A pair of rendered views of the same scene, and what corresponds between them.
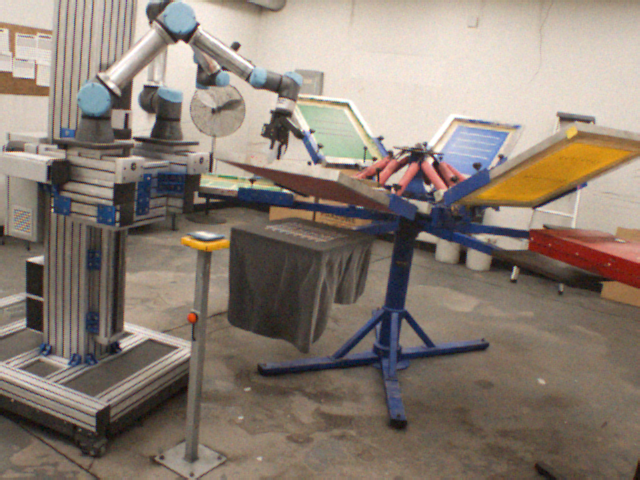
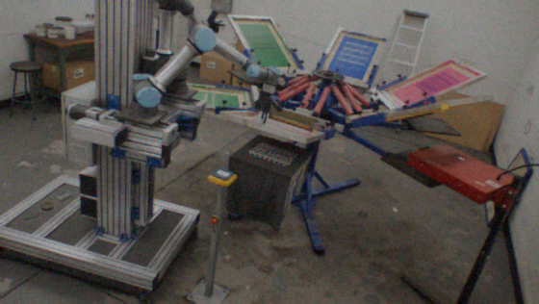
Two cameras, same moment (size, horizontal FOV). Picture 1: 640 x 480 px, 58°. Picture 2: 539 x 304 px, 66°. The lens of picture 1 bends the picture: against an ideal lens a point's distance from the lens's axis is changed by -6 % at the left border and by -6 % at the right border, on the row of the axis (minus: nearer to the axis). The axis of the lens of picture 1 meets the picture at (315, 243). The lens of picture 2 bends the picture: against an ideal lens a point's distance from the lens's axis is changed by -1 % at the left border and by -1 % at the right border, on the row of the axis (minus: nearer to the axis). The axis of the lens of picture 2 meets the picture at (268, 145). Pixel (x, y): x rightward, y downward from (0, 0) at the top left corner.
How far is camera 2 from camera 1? 0.93 m
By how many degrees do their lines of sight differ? 15
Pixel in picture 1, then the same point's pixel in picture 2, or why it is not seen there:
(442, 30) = not seen: outside the picture
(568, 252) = (433, 172)
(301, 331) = (275, 218)
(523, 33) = not seen: outside the picture
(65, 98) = (109, 74)
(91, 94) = (148, 95)
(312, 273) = (284, 189)
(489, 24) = not seen: outside the picture
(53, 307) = (105, 205)
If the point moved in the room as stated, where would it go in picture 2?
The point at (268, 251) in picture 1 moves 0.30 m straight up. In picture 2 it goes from (255, 173) to (262, 131)
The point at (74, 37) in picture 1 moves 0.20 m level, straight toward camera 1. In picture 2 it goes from (114, 31) to (122, 39)
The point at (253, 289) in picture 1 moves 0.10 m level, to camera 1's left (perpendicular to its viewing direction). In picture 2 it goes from (243, 192) to (229, 191)
